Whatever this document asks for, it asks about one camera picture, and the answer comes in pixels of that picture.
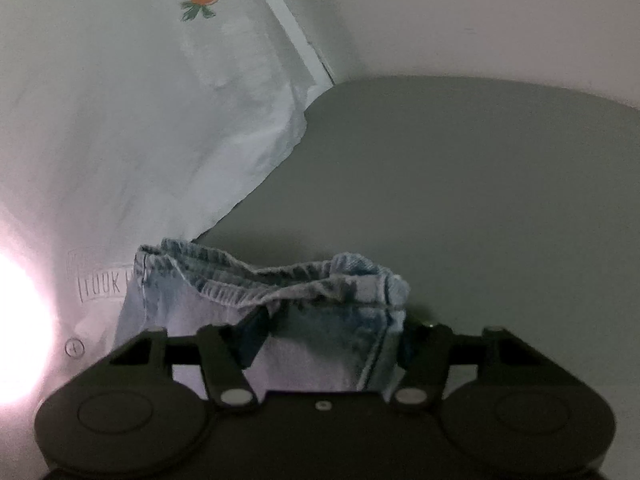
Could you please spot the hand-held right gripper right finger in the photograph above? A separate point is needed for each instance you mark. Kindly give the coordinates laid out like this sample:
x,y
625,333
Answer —
x,y
406,347

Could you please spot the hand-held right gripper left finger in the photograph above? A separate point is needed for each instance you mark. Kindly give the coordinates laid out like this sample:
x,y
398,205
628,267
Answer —
x,y
252,336

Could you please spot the light blue jeans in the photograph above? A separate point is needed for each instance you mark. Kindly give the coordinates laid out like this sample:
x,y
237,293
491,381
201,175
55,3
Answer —
x,y
310,350

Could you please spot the grey bed sheet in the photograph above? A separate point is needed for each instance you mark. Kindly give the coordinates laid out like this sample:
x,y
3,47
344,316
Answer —
x,y
450,185

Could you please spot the white carrot-print cloth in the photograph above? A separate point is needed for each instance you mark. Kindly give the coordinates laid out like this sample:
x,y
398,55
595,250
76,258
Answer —
x,y
125,135

